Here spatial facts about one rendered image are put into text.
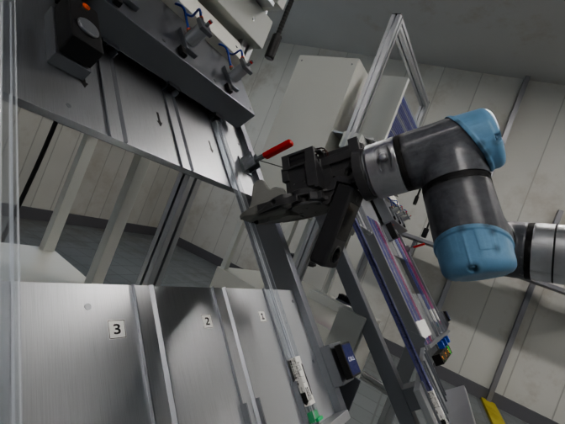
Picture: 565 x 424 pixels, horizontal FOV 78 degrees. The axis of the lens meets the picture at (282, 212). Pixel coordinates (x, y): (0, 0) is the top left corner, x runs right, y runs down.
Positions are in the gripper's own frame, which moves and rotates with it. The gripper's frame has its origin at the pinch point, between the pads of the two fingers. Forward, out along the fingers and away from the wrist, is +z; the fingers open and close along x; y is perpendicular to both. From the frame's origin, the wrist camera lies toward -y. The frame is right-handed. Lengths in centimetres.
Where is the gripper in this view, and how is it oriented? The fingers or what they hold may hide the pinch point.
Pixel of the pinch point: (250, 220)
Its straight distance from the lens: 56.0
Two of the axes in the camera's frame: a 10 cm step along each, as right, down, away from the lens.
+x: -5.1, -2.0, -8.4
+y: -1.1, -9.5, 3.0
